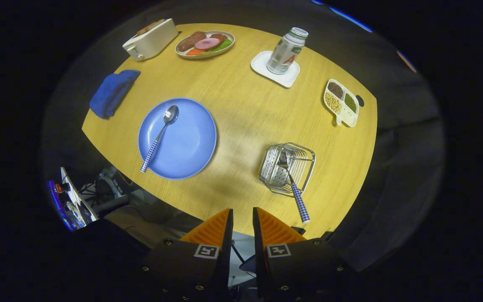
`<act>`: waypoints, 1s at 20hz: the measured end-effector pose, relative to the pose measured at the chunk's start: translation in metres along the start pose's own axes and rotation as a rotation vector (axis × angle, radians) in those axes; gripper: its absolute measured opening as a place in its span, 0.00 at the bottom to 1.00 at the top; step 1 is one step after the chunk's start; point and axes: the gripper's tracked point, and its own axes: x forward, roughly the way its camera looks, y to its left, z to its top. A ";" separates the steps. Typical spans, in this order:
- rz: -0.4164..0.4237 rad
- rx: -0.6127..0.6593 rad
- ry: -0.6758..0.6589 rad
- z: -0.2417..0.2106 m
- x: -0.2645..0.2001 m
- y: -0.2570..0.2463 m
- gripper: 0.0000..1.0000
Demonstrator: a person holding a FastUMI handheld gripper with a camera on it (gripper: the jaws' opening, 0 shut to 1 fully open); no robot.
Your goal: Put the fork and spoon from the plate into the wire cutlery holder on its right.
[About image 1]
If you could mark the yellow soybeans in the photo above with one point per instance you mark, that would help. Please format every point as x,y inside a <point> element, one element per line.
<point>333,102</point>

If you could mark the orange carrot slice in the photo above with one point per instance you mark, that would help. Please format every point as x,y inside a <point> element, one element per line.
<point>193,52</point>

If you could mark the round blue plate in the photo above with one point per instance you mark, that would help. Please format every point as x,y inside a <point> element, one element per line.
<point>187,142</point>

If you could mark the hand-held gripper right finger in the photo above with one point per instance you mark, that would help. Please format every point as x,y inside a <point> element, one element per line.
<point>296,268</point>

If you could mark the white square coaster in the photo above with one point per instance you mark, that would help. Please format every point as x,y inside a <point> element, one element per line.
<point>262,65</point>

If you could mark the oval white food plate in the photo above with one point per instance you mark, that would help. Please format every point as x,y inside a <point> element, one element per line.
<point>224,51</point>

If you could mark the folded blue cloth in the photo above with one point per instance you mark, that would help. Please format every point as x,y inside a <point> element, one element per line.
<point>113,92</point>

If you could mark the clear plastic drink bottle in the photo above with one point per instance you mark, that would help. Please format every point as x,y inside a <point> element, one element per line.
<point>285,52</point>

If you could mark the green mung beans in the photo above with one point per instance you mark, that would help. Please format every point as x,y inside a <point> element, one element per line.
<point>350,102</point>

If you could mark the green lettuce leaf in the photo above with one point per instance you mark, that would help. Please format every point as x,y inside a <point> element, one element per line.
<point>223,45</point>

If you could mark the dark brown beans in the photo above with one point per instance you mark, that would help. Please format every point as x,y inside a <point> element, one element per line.
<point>335,89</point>

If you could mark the white divided snack dish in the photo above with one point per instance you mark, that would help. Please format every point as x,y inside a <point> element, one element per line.
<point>348,119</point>

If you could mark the white equipment panel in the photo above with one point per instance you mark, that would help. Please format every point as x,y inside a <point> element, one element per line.
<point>78,201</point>

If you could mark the brown toast slice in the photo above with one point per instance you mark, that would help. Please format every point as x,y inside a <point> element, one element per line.
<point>149,27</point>

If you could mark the pink ham slice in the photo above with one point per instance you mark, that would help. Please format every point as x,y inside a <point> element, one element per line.
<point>207,43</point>

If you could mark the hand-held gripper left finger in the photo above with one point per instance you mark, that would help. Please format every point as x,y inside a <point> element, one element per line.
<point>191,268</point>

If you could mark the black table clamp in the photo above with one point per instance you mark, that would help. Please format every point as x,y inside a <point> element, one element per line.
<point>298,230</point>

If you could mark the beige cloth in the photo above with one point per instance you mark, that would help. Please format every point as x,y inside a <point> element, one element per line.
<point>149,222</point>

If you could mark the white toaster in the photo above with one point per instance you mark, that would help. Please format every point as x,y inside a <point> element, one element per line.
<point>151,42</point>

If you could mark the black table grommet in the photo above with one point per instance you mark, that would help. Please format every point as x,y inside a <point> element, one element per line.
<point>359,101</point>

